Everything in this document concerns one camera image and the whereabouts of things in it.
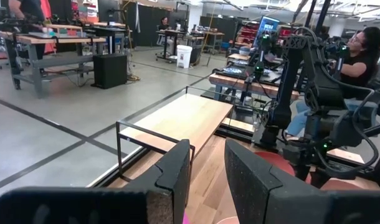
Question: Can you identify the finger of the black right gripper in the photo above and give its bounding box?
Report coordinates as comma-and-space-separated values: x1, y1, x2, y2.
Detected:
285, 141, 312, 182

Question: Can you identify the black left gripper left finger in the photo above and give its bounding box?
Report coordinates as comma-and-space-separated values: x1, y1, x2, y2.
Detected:
0, 139, 191, 224

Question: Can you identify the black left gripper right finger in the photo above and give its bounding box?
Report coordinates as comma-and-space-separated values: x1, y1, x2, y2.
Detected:
224, 138, 380, 224

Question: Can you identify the orange plate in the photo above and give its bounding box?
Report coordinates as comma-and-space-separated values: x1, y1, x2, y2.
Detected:
254, 151, 312, 185

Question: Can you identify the terracotta plate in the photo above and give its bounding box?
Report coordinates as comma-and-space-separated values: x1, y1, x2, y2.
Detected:
320, 177, 380, 191

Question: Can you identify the pale peach plate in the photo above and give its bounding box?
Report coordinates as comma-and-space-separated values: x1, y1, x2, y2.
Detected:
216, 215, 240, 224

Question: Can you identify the person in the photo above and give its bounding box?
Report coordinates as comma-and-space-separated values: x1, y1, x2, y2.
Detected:
285, 26, 380, 139
8, 0, 54, 55
158, 16, 171, 31

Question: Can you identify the blue screen monitor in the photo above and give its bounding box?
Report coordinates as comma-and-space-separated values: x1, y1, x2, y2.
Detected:
253, 15, 281, 48

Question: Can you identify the black computer tower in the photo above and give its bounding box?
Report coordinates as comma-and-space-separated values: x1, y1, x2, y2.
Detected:
92, 53, 128, 90

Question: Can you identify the white bin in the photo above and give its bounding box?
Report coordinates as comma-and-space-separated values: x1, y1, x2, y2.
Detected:
176, 44, 194, 70

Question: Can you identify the wooden top grey workbench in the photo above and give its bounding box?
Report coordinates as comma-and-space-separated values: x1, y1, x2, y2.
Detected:
0, 29, 107, 100

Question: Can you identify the black desk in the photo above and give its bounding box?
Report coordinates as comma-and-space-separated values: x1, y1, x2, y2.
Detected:
83, 22, 131, 55

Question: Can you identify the black partition panel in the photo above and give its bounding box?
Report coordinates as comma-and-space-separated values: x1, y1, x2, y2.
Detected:
126, 1, 191, 47

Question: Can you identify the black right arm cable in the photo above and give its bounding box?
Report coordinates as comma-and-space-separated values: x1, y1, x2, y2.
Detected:
314, 62, 380, 180

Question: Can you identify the black aluminium rig frame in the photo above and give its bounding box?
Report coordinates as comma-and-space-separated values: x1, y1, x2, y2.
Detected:
214, 124, 376, 175

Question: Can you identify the wooden shelf black metal frame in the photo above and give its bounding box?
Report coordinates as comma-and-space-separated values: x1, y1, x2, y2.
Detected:
116, 85, 235, 184

